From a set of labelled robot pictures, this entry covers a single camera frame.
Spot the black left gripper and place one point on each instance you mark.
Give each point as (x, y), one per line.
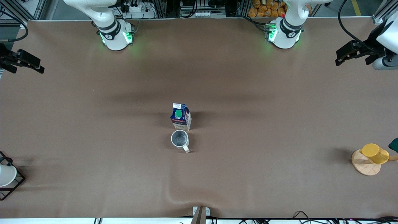
(372, 44)

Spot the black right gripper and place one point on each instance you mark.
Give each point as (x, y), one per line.
(4, 58)

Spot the blue milk carton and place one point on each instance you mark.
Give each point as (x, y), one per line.
(182, 119)

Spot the white ribbed HOME mug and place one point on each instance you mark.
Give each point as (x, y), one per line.
(179, 139)

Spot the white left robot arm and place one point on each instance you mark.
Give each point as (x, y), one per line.
(284, 36)

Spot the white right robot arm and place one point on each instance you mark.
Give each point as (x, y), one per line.
(112, 42)

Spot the yellow plastic cup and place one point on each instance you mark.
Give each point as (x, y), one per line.
(374, 154)

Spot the dark green object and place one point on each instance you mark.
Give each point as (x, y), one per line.
(394, 145)

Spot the orange snack bag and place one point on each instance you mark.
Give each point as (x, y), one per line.
(264, 9)

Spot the round wooden mug stand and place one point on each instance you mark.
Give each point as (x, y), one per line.
(363, 166)

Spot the brown table cloth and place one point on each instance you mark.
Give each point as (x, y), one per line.
(248, 93)

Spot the white power strip with plugs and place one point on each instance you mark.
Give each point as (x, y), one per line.
(140, 11)

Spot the aluminium frame profile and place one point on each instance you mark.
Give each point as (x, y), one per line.
(34, 9)
(381, 14)

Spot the metal table bracket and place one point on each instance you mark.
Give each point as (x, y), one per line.
(201, 214)

